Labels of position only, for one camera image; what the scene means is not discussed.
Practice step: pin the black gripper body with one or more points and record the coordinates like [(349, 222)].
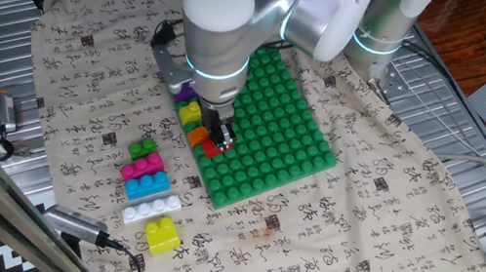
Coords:
[(217, 114)]

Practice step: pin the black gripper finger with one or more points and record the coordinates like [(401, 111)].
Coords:
[(213, 135), (225, 135)]

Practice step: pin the red two-stud block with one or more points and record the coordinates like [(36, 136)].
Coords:
[(211, 150)]

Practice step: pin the orange block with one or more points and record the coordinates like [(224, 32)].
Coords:
[(197, 136)]

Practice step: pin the small yellow block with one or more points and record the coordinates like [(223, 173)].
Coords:
[(190, 113)]

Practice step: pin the purple block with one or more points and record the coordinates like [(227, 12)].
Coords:
[(185, 93)]

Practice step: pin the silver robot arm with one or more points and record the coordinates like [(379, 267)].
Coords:
[(223, 19)]

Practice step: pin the green studded baseplate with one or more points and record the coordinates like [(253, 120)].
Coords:
[(271, 145)]

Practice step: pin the green two-stud block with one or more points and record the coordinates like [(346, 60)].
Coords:
[(141, 150)]

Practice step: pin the pink three-stud block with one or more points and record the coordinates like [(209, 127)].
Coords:
[(141, 167)]

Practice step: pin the blue three-stud block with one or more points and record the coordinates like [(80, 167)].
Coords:
[(145, 186)]

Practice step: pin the white four-stud block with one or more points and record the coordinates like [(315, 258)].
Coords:
[(149, 209)]

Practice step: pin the large yellow two-stud block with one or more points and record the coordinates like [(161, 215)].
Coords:
[(161, 238)]

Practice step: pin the beige calligraphy print cloth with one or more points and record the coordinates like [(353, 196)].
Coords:
[(357, 224)]

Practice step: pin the silver metal box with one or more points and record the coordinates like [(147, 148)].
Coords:
[(8, 112)]

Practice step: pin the black white pattern board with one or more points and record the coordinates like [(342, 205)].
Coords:
[(12, 260)]

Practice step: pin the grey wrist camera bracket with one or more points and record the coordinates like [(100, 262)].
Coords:
[(168, 64)]

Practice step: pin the grey depth camera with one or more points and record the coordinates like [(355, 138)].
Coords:
[(75, 224)]

